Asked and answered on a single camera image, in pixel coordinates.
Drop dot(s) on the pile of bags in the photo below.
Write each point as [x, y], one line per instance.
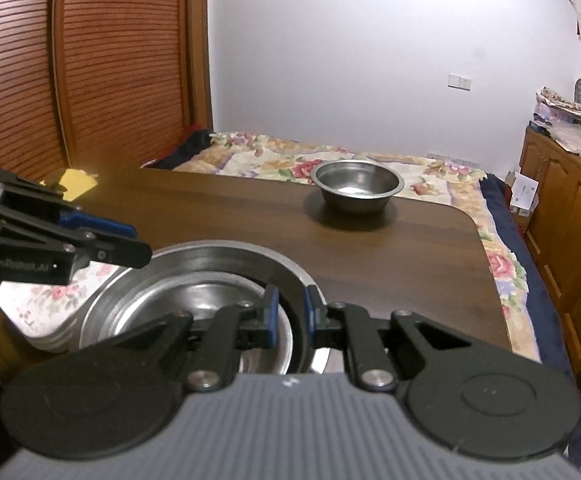
[558, 107]

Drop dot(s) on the white wall socket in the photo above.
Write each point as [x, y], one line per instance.
[439, 155]
[466, 160]

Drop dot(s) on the large steel bowl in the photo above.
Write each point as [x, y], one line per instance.
[103, 310]

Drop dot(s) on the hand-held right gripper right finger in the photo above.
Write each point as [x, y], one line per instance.
[311, 310]

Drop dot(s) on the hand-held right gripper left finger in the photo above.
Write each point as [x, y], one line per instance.
[272, 310]

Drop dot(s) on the white wall switch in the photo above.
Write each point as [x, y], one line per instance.
[459, 82]

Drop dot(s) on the white paper sheet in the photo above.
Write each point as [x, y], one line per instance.
[524, 191]

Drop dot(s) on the floral bedspread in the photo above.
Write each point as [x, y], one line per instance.
[270, 157]

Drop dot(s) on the dark clothing pile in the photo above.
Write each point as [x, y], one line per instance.
[185, 147]

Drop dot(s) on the louvered wooden wardrobe door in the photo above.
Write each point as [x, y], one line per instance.
[10, 60]
[125, 60]

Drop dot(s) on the yellow plush toy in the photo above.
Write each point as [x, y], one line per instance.
[78, 182]

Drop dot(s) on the navy blanket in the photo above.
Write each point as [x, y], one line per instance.
[535, 285]

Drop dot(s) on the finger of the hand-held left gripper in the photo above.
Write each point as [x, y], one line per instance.
[120, 252]
[95, 224]

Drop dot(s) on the small steel bowl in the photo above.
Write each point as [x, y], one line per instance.
[355, 200]

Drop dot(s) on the medium steel bowl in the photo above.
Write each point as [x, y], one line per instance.
[195, 297]

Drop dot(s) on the wooden cabinet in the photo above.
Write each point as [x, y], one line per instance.
[570, 235]

